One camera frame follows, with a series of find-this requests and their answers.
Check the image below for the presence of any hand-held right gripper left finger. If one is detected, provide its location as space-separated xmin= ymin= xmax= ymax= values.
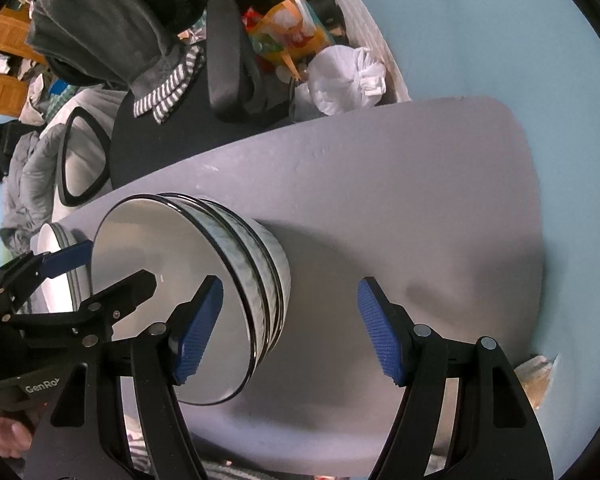
xmin=27 ymin=275 xmax=225 ymax=480

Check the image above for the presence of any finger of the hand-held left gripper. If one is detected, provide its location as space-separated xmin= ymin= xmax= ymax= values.
xmin=0 ymin=239 xmax=95 ymax=313
xmin=10 ymin=269 xmax=158 ymax=350

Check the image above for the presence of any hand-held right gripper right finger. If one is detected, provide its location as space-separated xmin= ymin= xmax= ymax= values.
xmin=357 ymin=276 xmax=554 ymax=480

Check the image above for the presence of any large white plate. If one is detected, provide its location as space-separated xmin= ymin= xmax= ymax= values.
xmin=36 ymin=222 xmax=93 ymax=314

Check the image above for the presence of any person's left hand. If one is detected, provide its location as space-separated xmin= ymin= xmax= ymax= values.
xmin=0 ymin=401 xmax=35 ymax=461

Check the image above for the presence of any grey quilted duvet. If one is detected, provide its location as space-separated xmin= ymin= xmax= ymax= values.
xmin=0 ymin=122 xmax=68 ymax=256

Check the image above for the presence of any black garment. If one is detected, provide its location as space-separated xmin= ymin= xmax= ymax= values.
xmin=0 ymin=121 xmax=37 ymax=190

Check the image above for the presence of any grey striped rug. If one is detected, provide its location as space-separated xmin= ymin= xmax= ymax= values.
xmin=124 ymin=417 xmax=157 ymax=480

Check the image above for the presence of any wooden cabinet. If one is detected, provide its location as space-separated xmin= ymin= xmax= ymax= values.
xmin=0 ymin=4 xmax=37 ymax=117

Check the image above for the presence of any grey fleece garment striped cuff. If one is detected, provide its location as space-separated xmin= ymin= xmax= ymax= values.
xmin=26 ymin=0 xmax=207 ymax=126

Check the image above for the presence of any black office chair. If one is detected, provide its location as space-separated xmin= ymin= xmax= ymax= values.
xmin=60 ymin=0 xmax=342 ymax=211

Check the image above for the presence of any white plastic bag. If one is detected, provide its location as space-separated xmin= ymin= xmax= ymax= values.
xmin=294 ymin=45 xmax=389 ymax=120

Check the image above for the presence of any orange plastic bag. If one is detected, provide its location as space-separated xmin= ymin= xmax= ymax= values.
xmin=245 ymin=0 xmax=332 ymax=67

